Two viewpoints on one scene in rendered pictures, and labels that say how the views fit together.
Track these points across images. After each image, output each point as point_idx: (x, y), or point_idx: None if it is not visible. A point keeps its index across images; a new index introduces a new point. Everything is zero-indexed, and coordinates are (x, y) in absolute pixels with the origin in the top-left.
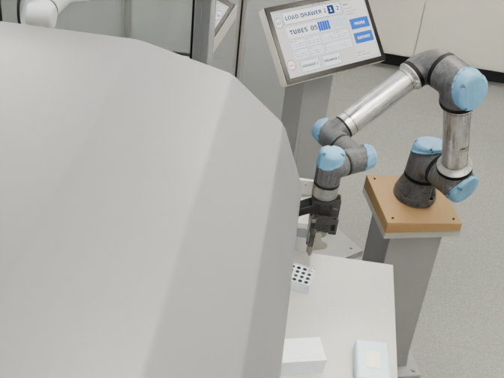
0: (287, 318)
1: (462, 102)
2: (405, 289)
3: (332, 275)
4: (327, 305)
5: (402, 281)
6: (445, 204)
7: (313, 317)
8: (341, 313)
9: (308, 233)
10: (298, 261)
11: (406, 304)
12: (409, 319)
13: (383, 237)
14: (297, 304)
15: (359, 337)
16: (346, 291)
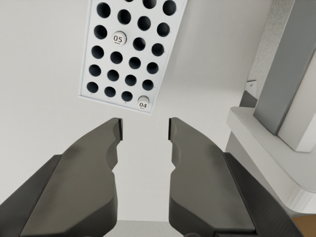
0: None
1: None
2: (242, 164)
3: (164, 138)
4: (65, 125)
5: (247, 168)
6: None
7: (12, 95)
8: (50, 150)
9: (179, 158)
10: (210, 66)
11: (234, 155)
12: (227, 149)
13: (282, 204)
14: (41, 59)
15: (0, 174)
16: (120, 161)
